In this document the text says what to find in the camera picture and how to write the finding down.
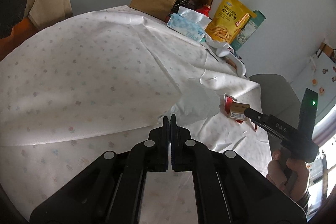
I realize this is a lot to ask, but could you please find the teal tall box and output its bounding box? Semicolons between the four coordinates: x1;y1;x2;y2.
231;10;266;51

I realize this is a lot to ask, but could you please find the red white vase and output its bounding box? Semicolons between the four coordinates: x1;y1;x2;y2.
195;0;213;17

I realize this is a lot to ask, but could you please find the grey chair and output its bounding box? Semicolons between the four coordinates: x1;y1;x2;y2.
249;73;302;162

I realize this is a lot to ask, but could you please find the small brown cardboard box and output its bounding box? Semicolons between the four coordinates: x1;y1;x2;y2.
229;102;250;121

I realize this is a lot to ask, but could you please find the white game controller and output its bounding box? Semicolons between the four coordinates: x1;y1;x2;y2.
203;35;246;77

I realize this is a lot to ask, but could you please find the blue tissue box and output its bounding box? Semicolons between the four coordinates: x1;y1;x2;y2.
166;6;211;43

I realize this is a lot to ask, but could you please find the person's right hand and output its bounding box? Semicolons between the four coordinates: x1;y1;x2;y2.
266;149;310;203

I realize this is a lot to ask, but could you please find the white floral tablecloth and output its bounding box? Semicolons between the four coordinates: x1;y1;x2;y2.
1;6;261;218

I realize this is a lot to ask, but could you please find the yellow snack bag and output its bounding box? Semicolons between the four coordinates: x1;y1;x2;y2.
205;0;257;44

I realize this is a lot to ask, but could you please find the white refrigerator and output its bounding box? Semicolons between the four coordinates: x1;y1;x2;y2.
290;53;336;123

